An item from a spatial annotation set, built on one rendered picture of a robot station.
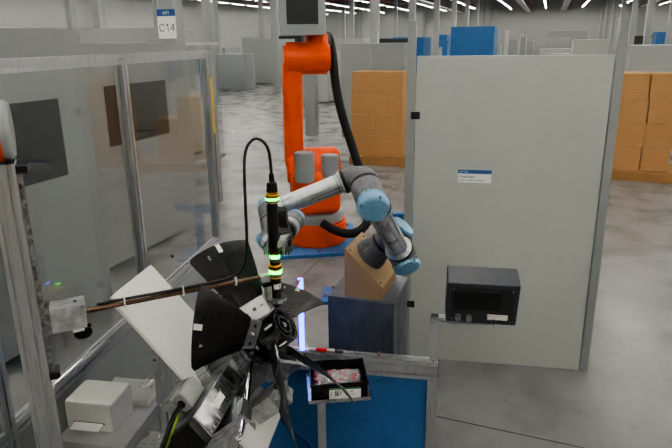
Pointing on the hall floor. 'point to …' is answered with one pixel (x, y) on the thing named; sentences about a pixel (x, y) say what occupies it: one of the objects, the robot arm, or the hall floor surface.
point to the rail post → (431, 413)
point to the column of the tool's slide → (26, 311)
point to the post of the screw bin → (321, 425)
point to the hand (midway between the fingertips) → (271, 243)
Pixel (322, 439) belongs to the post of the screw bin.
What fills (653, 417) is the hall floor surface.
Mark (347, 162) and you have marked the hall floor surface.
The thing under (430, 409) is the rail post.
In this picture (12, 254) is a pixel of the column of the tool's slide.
